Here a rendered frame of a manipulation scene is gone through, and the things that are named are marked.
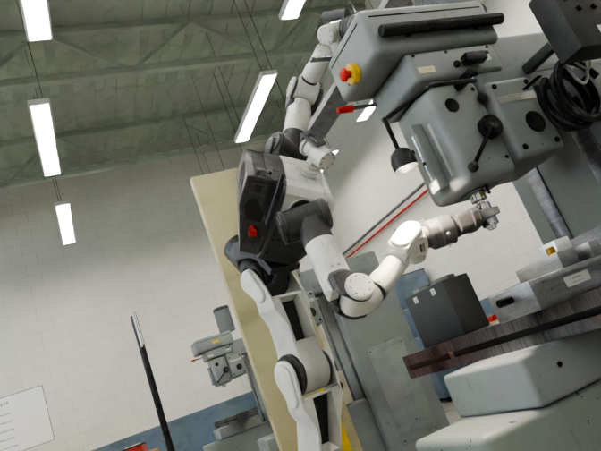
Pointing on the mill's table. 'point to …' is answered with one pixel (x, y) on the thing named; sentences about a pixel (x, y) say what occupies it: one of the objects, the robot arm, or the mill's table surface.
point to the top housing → (351, 51)
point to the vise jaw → (547, 265)
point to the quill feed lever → (490, 128)
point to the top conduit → (440, 24)
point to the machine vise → (553, 285)
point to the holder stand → (446, 310)
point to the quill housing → (457, 140)
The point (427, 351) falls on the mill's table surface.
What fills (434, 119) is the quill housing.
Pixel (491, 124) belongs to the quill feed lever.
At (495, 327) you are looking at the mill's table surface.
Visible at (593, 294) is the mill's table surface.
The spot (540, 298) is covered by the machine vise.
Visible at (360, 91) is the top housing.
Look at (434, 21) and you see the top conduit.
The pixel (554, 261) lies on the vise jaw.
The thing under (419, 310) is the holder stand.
